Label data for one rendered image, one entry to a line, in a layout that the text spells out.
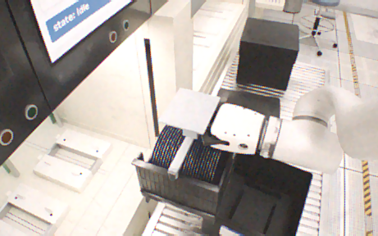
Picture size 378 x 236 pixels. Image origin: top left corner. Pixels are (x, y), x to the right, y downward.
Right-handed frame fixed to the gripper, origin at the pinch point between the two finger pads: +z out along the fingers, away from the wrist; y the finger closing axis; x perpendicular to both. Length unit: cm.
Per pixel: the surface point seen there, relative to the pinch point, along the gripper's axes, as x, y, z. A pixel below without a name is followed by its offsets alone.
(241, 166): -42.5, 23.0, -11.3
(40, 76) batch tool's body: 21.3, -21.2, 14.9
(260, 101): -38, 58, -11
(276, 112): -38, 53, -19
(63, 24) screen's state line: 25.8, -14.3, 15.0
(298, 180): -38, 20, -32
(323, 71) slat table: -48, 111, -41
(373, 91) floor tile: -123, 223, -115
